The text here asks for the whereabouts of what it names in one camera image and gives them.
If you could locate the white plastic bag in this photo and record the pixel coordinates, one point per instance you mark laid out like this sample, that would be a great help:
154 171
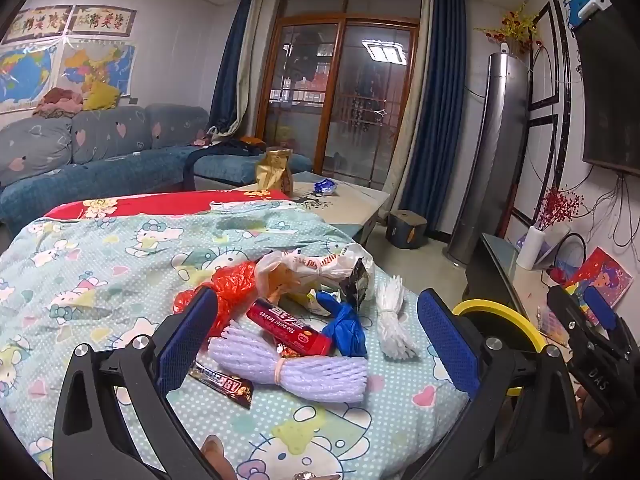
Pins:
310 265

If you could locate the light blue cartoon cat blanket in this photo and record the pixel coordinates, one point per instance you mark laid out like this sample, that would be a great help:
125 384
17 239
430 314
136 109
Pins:
125 270

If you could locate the dark television cabinet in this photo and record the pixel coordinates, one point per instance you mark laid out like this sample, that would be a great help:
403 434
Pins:
492 255

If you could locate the dark brown snack bar wrapper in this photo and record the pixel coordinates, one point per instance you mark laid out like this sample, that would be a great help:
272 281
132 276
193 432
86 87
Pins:
225 385

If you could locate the pink red clothes pile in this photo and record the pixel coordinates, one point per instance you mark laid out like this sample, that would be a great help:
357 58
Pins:
57 102

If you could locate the red candy tube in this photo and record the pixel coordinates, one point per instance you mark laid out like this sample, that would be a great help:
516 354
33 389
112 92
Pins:
285 325

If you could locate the beige curtain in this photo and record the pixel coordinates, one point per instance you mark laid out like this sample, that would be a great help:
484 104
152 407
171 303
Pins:
410 110
252 60

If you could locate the wooden framed glass door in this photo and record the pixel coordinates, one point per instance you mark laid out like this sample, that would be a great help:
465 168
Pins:
340 85

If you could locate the blue rubber glove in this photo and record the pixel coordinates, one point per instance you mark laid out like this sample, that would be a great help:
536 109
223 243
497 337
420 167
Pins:
345 330

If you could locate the white paper towel roll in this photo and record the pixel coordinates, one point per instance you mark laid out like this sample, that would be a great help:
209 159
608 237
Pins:
529 250

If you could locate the orange plastic bag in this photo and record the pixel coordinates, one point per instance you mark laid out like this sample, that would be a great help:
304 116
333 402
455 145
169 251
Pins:
230 280

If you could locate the black wall television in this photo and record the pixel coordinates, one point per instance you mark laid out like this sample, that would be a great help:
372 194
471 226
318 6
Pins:
610 100

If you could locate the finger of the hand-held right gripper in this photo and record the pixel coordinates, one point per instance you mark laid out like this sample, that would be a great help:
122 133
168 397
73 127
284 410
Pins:
565 312
600 307

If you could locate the dark clothes pile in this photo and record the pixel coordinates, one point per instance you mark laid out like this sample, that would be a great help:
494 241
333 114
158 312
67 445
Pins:
225 147

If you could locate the silver tower air conditioner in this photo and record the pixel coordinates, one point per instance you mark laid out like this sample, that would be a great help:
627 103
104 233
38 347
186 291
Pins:
492 150

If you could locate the colourful figure painting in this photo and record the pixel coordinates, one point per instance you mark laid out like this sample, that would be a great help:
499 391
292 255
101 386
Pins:
607 270

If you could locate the grey orange floor box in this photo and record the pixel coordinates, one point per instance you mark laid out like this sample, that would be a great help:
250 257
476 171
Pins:
407 230

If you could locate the blue crumpled wrapper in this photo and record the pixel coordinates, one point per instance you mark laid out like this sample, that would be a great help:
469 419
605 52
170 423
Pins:
326 187

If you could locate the red blanket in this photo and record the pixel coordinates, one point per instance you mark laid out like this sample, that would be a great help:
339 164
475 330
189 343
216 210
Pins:
165 205

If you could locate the yellow cushion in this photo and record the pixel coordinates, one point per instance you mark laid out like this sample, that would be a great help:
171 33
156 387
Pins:
102 96

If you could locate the person's right hand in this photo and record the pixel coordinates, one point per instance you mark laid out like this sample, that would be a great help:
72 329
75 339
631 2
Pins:
582 400

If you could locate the blue patterned sofa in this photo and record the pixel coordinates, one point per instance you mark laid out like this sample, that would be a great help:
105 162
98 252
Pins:
100 170

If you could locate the red berry branches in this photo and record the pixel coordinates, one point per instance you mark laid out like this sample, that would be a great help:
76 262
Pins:
557 207

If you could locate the lavender foam fruit net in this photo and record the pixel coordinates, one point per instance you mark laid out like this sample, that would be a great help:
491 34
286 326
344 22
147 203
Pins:
300 375

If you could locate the white device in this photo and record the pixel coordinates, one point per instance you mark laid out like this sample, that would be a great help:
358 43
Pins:
594 7

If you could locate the calligraphy wall poster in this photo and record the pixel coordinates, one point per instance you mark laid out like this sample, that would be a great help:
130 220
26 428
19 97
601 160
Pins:
105 20
37 24

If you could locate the country map poster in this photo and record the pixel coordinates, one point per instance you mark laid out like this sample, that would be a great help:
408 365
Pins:
100 65

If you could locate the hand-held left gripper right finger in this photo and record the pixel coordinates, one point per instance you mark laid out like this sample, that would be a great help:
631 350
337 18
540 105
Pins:
445 340

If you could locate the gold paper bag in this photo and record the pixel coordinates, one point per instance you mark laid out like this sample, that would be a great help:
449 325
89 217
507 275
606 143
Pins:
274 172

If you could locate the black green snack packet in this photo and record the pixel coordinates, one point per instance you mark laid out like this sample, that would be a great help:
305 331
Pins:
357 285

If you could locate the world map poster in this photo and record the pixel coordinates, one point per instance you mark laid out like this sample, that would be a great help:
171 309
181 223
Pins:
25 75

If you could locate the black round hoop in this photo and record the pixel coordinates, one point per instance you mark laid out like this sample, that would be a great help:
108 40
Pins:
584 252

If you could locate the yellow rimmed trash bin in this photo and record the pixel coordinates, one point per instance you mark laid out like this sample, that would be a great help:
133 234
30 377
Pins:
500 305

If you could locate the yellow red artificial flowers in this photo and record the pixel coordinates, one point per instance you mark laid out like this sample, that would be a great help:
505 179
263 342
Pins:
515 27

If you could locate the white foam fruit net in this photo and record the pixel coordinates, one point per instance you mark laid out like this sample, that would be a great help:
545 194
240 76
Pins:
392 325

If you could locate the blue curtain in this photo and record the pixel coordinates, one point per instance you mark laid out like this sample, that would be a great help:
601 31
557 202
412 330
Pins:
440 110
230 70

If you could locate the red cloth bundle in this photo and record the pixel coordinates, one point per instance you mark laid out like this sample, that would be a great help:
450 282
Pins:
557 274

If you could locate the person's left hand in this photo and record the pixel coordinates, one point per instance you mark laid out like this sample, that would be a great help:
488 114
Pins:
217 457

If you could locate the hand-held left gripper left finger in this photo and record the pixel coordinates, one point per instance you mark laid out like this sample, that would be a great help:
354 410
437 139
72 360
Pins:
185 332

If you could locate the beige coffee table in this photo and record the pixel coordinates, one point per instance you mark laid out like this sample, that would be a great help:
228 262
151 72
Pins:
350 205

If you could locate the white yellow snack packet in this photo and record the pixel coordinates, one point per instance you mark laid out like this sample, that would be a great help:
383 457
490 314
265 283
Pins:
312 305

